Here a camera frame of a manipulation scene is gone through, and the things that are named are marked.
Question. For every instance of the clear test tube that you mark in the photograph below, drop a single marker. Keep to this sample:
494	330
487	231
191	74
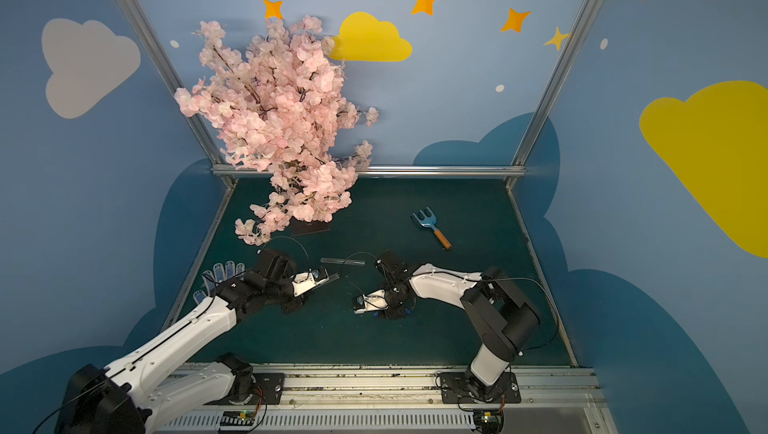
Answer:
310	282
339	261

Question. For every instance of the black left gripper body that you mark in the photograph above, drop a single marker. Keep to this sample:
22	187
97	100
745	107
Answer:
287	289

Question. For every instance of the aluminium frame post left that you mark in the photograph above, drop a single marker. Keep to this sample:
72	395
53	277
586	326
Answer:
155	49

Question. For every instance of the controller board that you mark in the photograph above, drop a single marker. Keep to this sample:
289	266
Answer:
488	422
237	420

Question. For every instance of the blue dotted work glove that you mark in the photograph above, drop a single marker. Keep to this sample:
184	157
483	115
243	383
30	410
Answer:
218	274

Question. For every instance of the pink cherry blossom tree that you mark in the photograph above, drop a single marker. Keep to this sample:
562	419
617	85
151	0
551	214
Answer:
278	108

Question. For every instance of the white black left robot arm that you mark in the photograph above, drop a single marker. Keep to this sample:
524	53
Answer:
133	394

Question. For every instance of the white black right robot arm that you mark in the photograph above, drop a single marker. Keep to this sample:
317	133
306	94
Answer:
502	315

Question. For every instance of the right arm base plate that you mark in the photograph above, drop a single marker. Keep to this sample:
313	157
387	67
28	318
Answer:
462	388

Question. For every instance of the dark tree base plate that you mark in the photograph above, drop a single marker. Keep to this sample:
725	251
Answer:
299	228

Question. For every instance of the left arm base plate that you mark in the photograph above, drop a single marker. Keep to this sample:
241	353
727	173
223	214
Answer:
266	388

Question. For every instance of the aluminium frame post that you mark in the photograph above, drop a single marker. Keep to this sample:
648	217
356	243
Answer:
583	23
155	49

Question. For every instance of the right controller board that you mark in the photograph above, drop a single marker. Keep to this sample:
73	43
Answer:
488	422

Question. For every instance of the aluminium frame post right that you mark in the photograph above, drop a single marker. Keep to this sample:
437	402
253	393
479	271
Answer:
583	23

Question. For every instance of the aluminium frame rail back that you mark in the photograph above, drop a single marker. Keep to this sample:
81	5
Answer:
399	171

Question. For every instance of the blue toy garden fork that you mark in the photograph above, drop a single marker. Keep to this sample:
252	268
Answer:
426	218

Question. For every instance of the aluminium front rail base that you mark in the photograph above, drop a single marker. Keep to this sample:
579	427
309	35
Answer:
362	398

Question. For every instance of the left controller board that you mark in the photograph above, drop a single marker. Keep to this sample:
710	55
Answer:
237	420

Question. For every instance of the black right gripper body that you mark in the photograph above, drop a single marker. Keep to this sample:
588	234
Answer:
390	300

